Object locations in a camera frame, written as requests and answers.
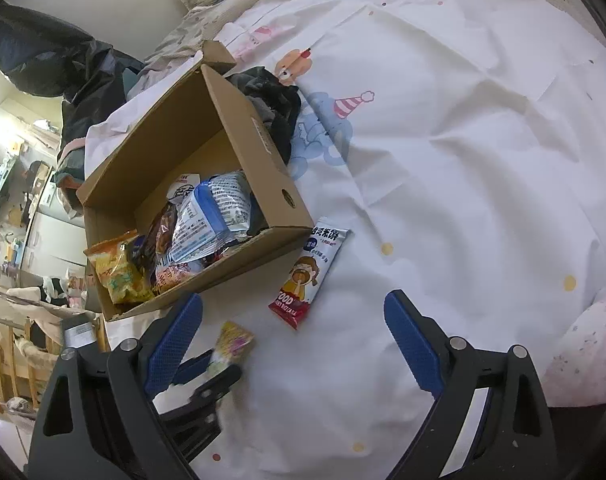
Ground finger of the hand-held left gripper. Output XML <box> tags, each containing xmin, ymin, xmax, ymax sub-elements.
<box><xmin>155</xmin><ymin>365</ymin><xmax>244</xmax><ymax>424</ymax></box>
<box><xmin>170</xmin><ymin>351</ymin><xmax>217</xmax><ymax>387</ymax></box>

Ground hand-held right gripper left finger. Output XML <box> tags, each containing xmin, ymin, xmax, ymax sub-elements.
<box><xmin>25</xmin><ymin>291</ymin><xmax>204</xmax><ymax>480</ymax></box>

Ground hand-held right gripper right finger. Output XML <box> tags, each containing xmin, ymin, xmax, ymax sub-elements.
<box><xmin>384</xmin><ymin>289</ymin><xmax>560</xmax><ymax>480</ymax></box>

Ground small yellow purple snack packet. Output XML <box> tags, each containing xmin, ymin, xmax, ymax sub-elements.
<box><xmin>206</xmin><ymin>321</ymin><xmax>256</xmax><ymax>378</ymax></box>

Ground white red rice cracker packet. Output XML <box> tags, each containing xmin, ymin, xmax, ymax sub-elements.
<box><xmin>268</xmin><ymin>216</ymin><xmax>352</xmax><ymax>331</ymax></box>

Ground brown cardboard box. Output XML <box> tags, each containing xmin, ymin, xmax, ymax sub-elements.
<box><xmin>76</xmin><ymin>40</ymin><xmax>315</xmax><ymax>322</ymax></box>

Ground brown snack packet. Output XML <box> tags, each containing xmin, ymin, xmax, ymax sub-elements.
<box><xmin>144</xmin><ymin>203</ymin><xmax>180</xmax><ymax>267</ymax></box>

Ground large blue white snack packet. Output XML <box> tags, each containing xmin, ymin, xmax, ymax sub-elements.
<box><xmin>170</xmin><ymin>171</ymin><xmax>254</xmax><ymax>263</ymax></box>

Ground white round logo snack packet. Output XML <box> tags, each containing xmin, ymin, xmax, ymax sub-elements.
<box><xmin>166</xmin><ymin>172</ymin><xmax>202</xmax><ymax>204</ymax></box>

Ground white cabinet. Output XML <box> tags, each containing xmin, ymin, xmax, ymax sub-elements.
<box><xmin>22</xmin><ymin>205</ymin><xmax>90</xmax><ymax>273</ymax></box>

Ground wooden rack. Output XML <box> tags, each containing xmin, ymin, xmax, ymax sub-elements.
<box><xmin>0</xmin><ymin>285</ymin><xmax>110</xmax><ymax>413</ymax></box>

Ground pink dotted blanket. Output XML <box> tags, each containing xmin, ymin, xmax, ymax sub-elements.
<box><xmin>540</xmin><ymin>289</ymin><xmax>606</xmax><ymax>408</ymax></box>

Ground white printed bed sheet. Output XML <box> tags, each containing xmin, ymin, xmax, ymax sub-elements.
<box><xmin>83</xmin><ymin>0</ymin><xmax>606</xmax><ymax>480</ymax></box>

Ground dark grey clothes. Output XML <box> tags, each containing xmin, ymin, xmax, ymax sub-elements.
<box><xmin>225</xmin><ymin>66</ymin><xmax>304</xmax><ymax>165</ymax></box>

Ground dark jacket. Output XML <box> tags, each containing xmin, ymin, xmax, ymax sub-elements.
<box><xmin>0</xmin><ymin>2</ymin><xmax>146</xmax><ymax>111</ymax></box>

